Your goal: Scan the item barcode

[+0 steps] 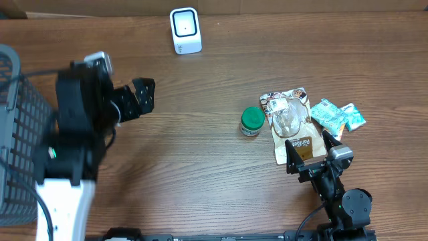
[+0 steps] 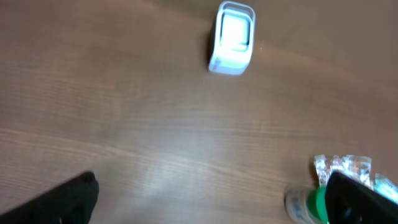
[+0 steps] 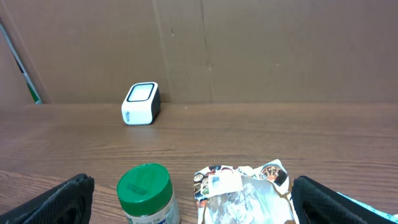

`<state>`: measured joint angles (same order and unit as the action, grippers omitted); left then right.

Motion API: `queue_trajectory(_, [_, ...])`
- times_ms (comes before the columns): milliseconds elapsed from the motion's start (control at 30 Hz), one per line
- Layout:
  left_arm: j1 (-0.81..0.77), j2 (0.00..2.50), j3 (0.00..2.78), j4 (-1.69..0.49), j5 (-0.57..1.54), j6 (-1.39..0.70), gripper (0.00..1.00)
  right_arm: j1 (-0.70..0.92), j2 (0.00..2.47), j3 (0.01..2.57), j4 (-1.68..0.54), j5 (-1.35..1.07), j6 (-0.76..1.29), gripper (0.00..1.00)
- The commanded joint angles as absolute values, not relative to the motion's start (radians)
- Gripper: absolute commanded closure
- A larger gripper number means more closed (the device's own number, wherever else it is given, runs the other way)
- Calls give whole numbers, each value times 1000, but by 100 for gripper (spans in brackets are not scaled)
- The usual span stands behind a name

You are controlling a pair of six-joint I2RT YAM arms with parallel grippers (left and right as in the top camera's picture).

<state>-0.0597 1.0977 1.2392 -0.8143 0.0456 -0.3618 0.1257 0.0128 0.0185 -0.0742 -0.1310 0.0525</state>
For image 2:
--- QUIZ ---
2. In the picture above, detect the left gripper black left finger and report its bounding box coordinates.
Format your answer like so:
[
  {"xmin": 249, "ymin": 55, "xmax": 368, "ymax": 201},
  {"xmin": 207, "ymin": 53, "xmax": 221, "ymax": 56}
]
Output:
[{"xmin": 1, "ymin": 171, "xmax": 99, "ymax": 224}]

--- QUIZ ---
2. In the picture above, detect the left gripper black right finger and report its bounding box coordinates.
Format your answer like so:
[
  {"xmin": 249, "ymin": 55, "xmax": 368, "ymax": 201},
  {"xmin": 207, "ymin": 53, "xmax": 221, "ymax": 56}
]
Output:
[{"xmin": 325, "ymin": 172, "xmax": 397, "ymax": 224}]

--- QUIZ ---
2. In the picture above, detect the beige brown snack pouch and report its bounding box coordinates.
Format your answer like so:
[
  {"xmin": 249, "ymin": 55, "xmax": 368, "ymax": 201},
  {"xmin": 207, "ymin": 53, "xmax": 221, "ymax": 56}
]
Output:
[{"xmin": 314, "ymin": 154, "xmax": 373, "ymax": 189}]

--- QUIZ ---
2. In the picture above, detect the green lid jar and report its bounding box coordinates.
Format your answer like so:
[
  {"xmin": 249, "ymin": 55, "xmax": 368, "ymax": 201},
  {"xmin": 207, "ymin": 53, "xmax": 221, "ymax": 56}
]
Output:
[{"xmin": 285, "ymin": 186, "xmax": 329, "ymax": 224}]

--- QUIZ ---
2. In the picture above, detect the teal wet wipes pack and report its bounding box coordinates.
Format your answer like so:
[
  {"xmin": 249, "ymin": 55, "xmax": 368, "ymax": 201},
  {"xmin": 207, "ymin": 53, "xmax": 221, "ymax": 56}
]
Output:
[{"xmin": 373, "ymin": 174, "xmax": 398, "ymax": 203}]

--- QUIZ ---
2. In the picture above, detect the white barcode scanner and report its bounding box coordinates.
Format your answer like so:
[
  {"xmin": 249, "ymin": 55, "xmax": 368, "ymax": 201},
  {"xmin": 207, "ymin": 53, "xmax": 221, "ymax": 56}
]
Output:
[{"xmin": 208, "ymin": 1, "xmax": 256, "ymax": 75}]

